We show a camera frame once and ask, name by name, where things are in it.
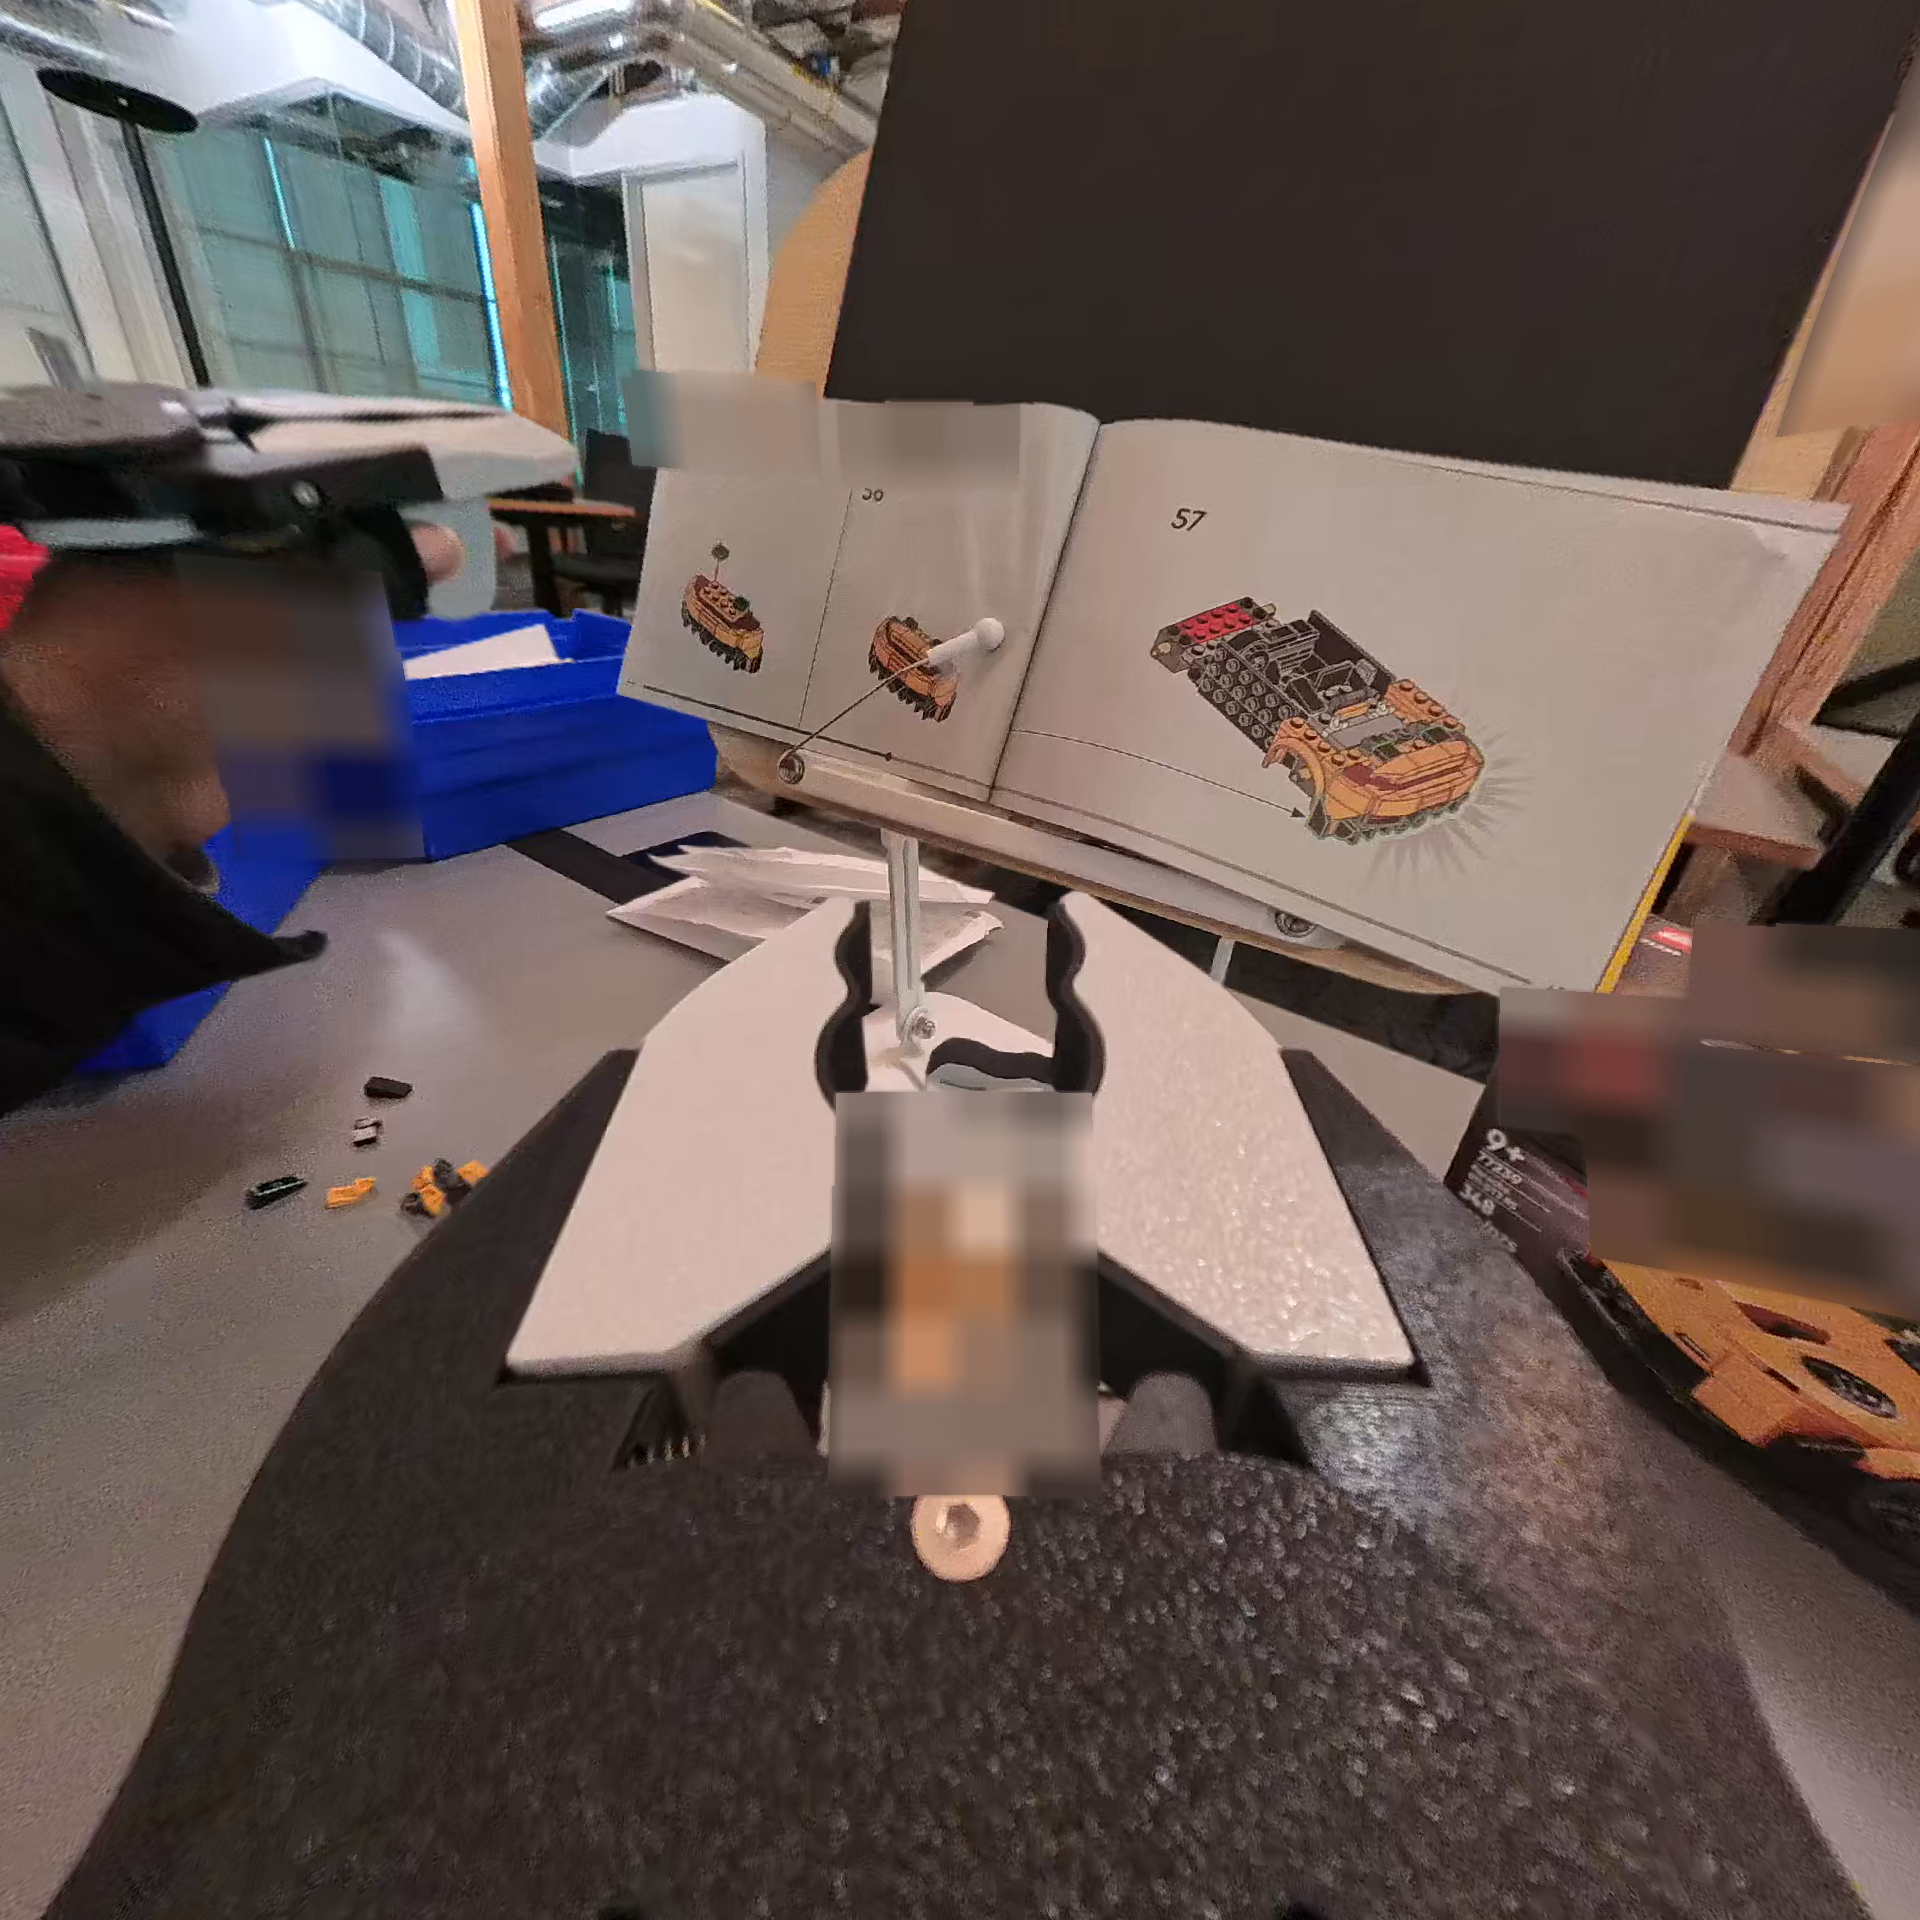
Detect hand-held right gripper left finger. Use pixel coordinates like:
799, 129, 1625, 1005
506, 897, 906, 1384

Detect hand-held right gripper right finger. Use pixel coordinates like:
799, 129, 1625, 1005
1047, 892, 1423, 1384

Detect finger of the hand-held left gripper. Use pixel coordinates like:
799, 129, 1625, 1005
222, 394, 507, 441
244, 417, 583, 504

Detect white page holder pin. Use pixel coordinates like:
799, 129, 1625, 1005
896, 616, 1011, 682

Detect black lego box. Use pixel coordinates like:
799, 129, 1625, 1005
1446, 921, 1920, 1595

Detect lego instruction booklet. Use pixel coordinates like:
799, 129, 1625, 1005
616, 401, 1854, 995

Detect black chair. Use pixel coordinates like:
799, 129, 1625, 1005
551, 424, 657, 620

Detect white paper sheet in bin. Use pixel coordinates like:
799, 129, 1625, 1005
402, 620, 583, 682

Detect blue plastic bin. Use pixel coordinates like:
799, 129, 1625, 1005
394, 603, 723, 866
72, 824, 410, 1076

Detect black floor lamp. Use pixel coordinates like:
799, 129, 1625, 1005
35, 64, 215, 386

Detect white paper sheets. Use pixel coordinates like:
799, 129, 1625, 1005
603, 840, 1002, 964

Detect black board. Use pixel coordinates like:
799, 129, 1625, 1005
820, 0, 1920, 491

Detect wooden post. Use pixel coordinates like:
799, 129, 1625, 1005
450, 0, 577, 441

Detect wooden shelf frame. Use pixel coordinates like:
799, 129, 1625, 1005
1663, 424, 1920, 936

